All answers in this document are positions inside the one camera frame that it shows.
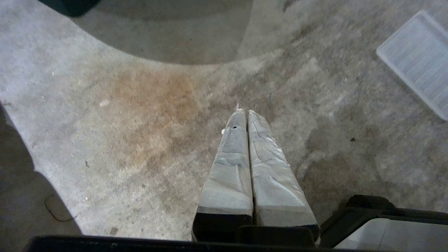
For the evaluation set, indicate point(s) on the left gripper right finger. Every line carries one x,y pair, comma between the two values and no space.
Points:
274,189

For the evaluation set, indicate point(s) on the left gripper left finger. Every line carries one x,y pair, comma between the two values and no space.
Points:
229,182

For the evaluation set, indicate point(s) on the dark round object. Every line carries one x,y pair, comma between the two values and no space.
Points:
68,6

